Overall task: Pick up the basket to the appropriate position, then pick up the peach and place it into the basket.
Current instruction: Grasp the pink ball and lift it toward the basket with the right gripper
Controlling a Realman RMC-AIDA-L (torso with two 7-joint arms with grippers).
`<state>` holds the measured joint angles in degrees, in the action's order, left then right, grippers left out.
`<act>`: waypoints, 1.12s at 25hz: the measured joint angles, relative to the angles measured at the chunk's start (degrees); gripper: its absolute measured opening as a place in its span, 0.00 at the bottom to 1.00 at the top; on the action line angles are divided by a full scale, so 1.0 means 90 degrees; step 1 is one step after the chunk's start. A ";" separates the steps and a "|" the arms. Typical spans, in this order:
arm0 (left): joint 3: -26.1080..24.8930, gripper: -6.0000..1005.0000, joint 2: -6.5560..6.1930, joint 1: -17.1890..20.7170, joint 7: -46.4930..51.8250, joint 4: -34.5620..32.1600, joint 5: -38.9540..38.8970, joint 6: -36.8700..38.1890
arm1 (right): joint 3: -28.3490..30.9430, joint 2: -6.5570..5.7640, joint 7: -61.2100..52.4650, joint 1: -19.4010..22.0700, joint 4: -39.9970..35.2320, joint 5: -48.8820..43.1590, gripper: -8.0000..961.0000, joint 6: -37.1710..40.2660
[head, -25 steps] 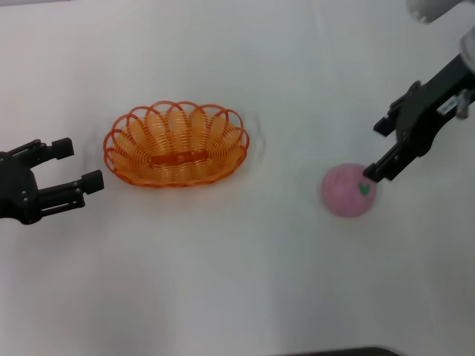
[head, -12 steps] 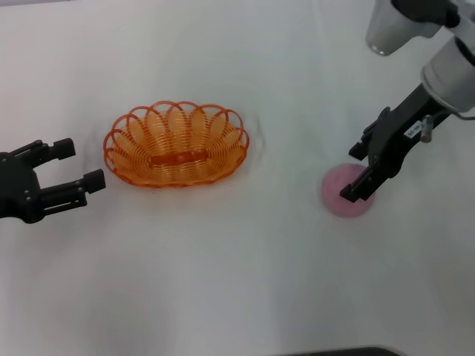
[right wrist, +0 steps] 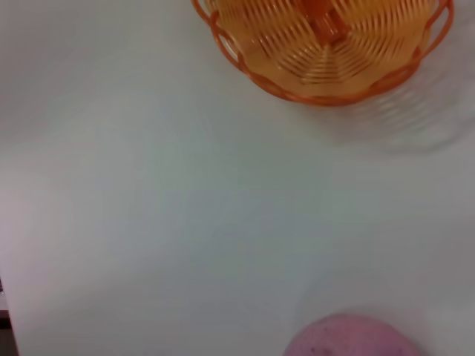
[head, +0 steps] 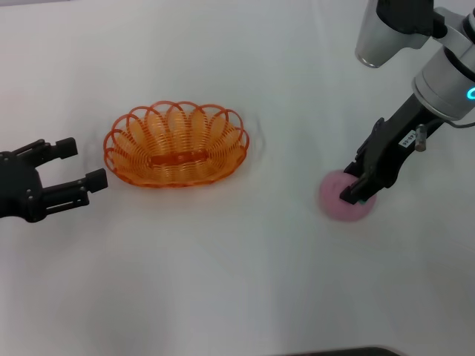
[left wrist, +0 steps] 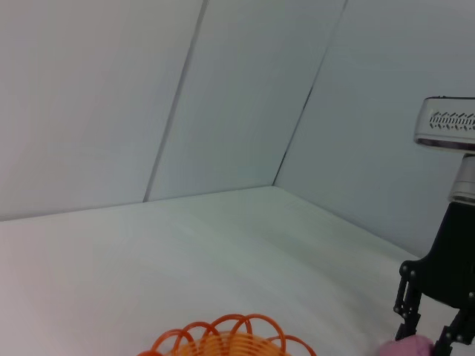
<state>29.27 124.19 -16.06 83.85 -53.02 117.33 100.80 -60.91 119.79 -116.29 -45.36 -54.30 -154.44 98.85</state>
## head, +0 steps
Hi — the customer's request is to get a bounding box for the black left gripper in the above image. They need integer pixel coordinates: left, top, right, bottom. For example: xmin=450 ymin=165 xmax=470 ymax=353
xmin=0 ymin=136 xmax=109 ymax=224

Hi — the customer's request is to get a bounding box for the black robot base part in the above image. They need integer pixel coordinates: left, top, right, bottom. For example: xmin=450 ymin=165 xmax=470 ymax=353
xmin=285 ymin=346 xmax=401 ymax=356

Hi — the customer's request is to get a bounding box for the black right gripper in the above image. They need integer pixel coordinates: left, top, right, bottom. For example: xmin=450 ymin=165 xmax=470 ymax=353
xmin=340 ymin=94 xmax=445 ymax=206

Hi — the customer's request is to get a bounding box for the pink toy peach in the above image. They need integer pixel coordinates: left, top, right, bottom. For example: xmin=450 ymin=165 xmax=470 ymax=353
xmin=319 ymin=169 xmax=378 ymax=223

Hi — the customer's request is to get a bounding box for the orange plastic wire basket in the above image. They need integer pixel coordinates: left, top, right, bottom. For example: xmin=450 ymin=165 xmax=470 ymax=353
xmin=102 ymin=99 xmax=251 ymax=188

